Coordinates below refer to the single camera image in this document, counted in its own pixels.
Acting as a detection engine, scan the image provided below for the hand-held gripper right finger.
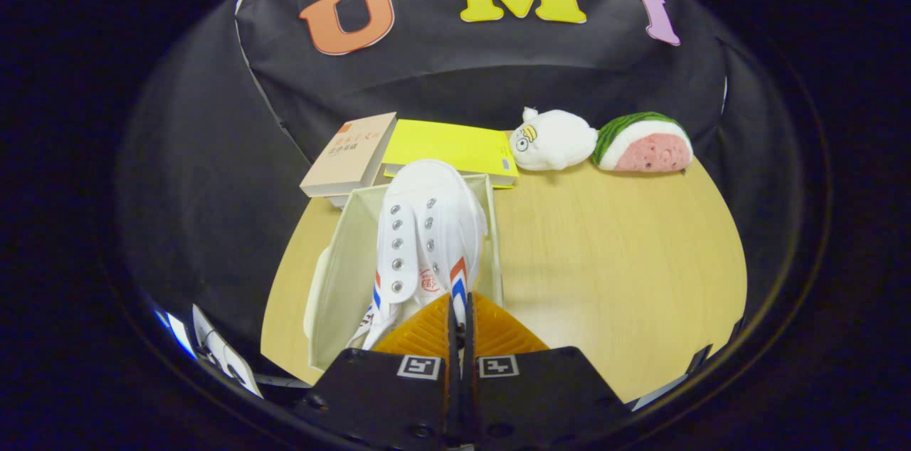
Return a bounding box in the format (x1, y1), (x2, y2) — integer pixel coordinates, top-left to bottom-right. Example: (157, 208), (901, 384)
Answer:
(460, 292), (636, 449)

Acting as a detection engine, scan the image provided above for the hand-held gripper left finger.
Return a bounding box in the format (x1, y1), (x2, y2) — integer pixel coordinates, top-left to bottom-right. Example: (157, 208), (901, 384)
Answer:
(294, 293), (456, 449)

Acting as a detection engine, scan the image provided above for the foldable fabric storage box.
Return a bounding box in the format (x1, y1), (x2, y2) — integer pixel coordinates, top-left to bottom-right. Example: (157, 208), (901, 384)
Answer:
(304, 174), (505, 372)

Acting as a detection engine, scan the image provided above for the beige book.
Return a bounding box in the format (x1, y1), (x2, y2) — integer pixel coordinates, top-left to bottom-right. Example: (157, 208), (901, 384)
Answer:
(300, 112), (398, 208)

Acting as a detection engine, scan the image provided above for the white plush toy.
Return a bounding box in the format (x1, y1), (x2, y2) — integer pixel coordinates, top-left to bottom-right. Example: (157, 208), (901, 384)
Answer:
(509, 107), (599, 172)

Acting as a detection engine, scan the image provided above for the yellow book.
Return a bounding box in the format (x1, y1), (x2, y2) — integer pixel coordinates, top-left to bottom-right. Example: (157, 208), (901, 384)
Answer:
(381, 119), (520, 190)

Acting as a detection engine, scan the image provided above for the watermelon slice plush toy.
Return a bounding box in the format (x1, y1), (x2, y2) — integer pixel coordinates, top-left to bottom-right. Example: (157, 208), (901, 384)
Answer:
(592, 112), (695, 174)

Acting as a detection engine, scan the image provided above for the black backdrop cloth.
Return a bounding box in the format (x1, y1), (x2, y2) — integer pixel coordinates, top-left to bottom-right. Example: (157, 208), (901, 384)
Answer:
(117, 0), (805, 366)

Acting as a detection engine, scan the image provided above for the white panel with cables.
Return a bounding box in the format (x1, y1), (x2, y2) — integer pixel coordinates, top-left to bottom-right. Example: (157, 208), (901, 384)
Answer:
(192, 304), (263, 398)

